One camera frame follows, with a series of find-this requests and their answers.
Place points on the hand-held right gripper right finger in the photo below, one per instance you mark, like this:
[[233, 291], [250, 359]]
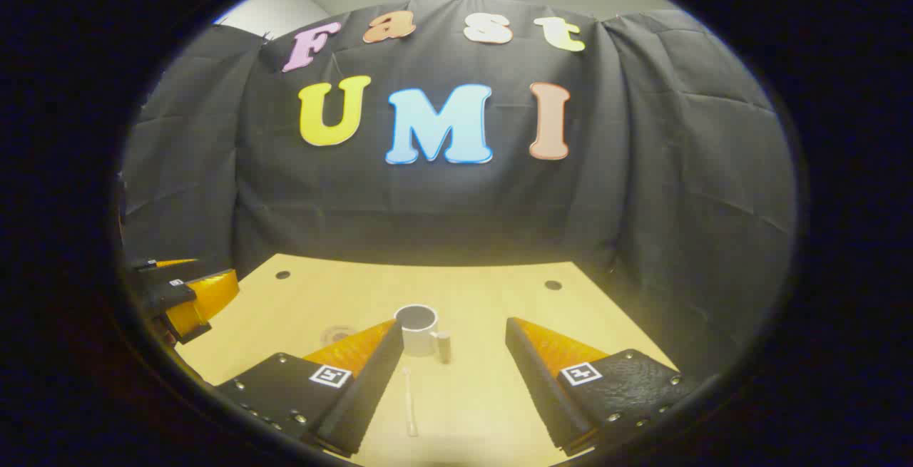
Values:
[[542, 381]]

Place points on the white toothbrush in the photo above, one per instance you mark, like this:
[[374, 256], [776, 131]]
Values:
[[409, 403]]

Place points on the white cup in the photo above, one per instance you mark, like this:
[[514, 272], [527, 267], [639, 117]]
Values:
[[417, 342]]

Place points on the black backdrop cloth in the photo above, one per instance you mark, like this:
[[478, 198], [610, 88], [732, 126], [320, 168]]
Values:
[[428, 210]]

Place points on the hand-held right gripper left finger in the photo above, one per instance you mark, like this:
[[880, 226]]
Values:
[[371, 381]]

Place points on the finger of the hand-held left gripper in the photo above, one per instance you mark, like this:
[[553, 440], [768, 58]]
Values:
[[160, 265], [203, 299]]

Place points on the wooden desktop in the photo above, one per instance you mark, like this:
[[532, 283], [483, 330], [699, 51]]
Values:
[[471, 296]]

